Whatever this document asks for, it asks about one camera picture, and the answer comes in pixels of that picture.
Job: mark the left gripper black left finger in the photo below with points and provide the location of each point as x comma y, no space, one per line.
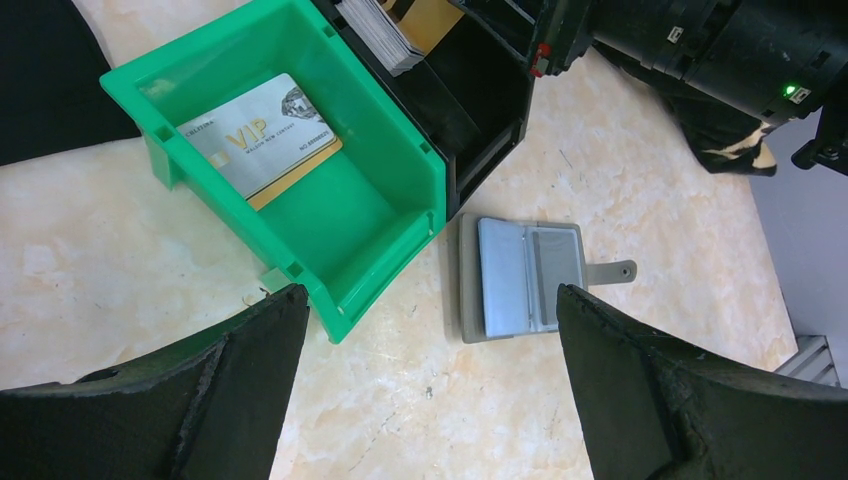
209,406

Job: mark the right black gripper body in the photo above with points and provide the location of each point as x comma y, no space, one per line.
773,60

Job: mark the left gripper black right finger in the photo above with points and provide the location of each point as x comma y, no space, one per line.
653,406

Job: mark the green plastic bin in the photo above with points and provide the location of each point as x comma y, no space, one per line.
350,226

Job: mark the gold VIP card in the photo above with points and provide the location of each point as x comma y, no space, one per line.
423,22

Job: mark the cards in black bin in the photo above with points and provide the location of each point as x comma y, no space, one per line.
381,35

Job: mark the black floral plush blanket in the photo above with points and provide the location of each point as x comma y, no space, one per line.
722,138

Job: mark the black plastic bin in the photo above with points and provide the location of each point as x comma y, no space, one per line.
469,97

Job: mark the black cloth garment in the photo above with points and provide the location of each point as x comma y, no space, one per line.
51,97

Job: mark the aluminium frame rail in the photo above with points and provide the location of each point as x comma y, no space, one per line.
813,362

